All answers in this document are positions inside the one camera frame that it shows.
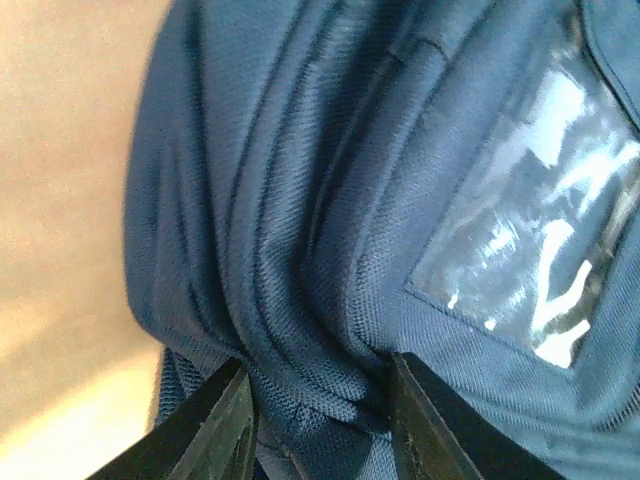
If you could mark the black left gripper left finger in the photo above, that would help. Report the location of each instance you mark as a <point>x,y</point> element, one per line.
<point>212,435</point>

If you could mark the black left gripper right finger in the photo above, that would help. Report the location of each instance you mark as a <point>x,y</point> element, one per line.
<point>437,435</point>

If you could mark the navy blue student backpack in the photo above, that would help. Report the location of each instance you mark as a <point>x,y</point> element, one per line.
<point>316,185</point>

